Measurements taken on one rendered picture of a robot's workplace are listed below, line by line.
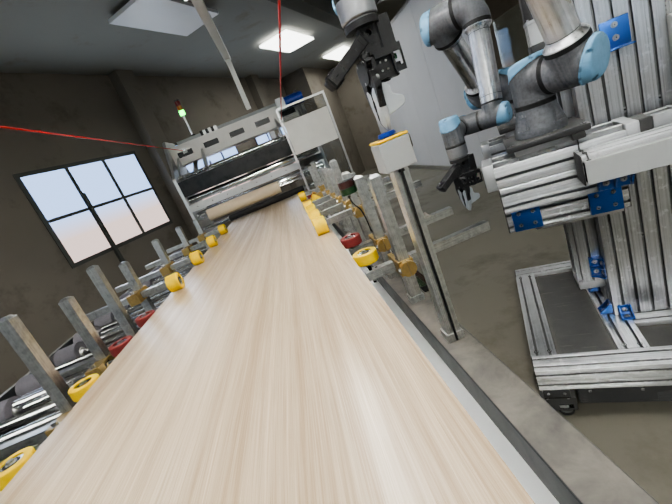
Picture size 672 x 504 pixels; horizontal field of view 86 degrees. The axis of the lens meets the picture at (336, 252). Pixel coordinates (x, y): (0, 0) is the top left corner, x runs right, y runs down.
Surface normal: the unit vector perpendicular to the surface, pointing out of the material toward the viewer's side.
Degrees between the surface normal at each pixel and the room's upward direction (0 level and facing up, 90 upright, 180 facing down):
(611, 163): 90
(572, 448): 0
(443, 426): 0
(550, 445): 0
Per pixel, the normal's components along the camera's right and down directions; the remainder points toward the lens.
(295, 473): -0.36, -0.89
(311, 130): 0.14, 0.24
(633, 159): -0.34, 0.40
